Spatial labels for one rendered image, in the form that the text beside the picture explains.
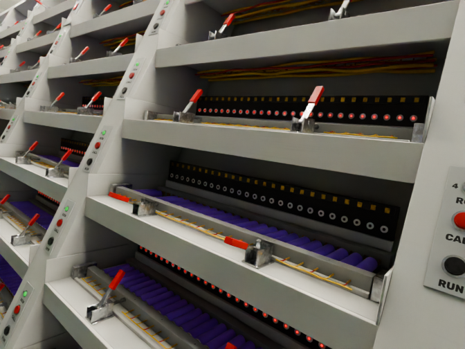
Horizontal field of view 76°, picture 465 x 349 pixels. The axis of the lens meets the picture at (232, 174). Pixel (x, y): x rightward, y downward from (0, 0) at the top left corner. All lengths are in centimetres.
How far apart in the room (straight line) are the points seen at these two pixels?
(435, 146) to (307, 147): 15
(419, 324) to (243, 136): 32
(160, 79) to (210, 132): 33
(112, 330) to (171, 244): 19
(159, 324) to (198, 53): 53
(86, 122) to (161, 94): 23
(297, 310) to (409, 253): 13
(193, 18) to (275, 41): 39
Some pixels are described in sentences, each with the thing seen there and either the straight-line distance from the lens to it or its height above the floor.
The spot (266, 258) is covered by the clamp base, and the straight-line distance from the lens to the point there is 42.
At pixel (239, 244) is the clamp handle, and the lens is 36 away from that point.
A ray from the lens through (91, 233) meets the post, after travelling 77.
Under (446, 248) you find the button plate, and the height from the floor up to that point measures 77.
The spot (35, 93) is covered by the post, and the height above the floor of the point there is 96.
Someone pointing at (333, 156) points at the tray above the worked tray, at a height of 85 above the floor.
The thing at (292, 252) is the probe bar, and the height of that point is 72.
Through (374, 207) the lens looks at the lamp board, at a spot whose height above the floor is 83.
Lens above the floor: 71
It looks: 11 degrees up
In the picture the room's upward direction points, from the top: 21 degrees clockwise
